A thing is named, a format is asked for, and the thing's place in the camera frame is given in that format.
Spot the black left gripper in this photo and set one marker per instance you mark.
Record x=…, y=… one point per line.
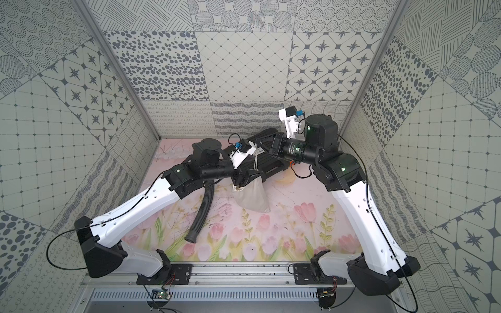
x=238, y=172

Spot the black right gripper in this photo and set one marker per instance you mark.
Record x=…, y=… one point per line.
x=279, y=140

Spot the beige cloth soil bag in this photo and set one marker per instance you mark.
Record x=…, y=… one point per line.
x=252, y=197

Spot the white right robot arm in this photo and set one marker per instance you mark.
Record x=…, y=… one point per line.
x=314, y=140

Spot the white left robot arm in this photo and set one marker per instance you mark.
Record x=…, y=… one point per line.
x=100, y=237

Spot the black plastic tool case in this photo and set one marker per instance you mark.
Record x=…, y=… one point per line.
x=247, y=165

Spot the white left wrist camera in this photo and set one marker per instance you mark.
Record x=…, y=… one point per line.
x=244, y=149

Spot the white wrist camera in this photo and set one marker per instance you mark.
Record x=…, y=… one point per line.
x=291, y=118
x=244, y=149

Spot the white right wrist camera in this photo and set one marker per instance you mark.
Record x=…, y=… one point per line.
x=291, y=118

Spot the aluminium mounting rail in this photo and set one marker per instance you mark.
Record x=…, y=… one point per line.
x=243, y=275

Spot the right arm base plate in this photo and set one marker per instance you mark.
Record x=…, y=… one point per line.
x=305, y=274

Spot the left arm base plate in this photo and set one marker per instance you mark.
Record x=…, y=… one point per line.
x=175, y=273

